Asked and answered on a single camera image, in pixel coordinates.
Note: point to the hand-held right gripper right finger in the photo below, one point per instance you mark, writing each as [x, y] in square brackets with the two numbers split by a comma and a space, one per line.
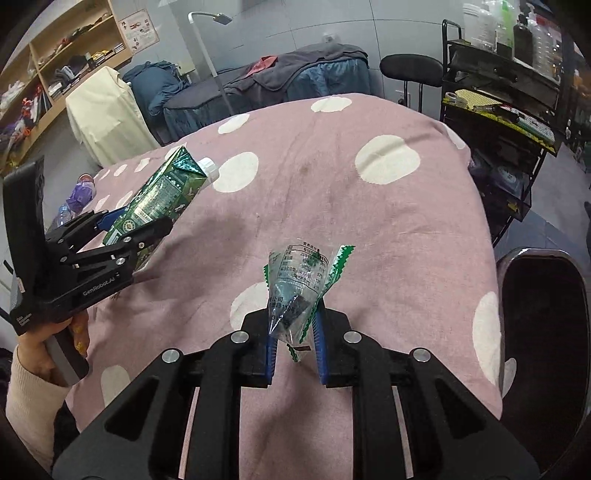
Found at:
[321, 355]

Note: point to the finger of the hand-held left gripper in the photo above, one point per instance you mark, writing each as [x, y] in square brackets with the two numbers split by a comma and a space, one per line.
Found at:
[138, 237]
[111, 219]

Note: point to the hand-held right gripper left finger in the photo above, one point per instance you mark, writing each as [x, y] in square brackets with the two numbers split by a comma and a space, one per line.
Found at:
[270, 355]

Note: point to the green drink carton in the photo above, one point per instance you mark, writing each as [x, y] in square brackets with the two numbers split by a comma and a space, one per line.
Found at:
[161, 194]

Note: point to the clear green-edged wrapper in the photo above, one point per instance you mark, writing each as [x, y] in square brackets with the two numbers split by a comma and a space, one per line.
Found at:
[295, 272]

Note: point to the black trash bin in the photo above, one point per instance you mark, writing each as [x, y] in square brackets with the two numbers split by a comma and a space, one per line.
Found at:
[540, 323]

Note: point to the person's left forearm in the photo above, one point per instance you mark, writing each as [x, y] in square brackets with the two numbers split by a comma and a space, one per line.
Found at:
[32, 406]

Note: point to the person's left hand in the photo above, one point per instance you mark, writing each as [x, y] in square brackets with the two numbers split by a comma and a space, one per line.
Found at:
[37, 353]

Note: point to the small clear blue bottle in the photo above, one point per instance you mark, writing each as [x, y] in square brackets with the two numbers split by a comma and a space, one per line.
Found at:
[62, 217]

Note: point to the cream cloth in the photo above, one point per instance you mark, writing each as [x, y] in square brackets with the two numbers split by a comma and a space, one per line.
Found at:
[111, 115]

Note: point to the blue cloth pile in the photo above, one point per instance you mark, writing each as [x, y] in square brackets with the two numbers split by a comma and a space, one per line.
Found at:
[152, 87]

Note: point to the pink polka-dot bedsheet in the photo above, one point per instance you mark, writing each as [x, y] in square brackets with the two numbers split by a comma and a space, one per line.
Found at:
[323, 184]

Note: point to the white floor lamp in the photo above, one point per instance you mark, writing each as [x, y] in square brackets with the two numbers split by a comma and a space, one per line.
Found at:
[210, 50]

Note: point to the pink red towel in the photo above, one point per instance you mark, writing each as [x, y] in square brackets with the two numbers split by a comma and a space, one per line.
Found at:
[263, 66]

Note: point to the blue massage bed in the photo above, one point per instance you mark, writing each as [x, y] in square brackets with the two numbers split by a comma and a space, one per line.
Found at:
[323, 78]

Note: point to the grey blanket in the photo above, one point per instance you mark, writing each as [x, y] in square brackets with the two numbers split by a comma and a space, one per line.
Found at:
[314, 62]

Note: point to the black metal trolley cart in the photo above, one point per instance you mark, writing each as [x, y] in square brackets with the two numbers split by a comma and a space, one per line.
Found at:
[498, 138]

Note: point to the black remote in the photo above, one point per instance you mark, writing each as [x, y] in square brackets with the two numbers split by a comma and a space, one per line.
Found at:
[489, 109]

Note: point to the black round stool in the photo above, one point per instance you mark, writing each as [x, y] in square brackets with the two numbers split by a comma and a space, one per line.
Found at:
[408, 67]

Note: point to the white pump bottle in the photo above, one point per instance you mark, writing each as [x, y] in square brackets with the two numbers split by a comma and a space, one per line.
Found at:
[489, 23]

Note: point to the black pump bottle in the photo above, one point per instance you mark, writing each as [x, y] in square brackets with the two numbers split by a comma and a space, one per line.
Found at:
[523, 41]

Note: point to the green bottle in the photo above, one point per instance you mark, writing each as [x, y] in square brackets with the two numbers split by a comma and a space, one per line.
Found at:
[505, 25]

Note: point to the clear pump bottle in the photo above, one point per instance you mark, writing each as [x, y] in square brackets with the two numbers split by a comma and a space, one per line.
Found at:
[545, 46]

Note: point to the wooden wall cabinet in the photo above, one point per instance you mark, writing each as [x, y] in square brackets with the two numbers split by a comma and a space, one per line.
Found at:
[69, 41]

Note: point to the wall poster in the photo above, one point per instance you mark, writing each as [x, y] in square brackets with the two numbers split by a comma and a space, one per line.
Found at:
[138, 33]

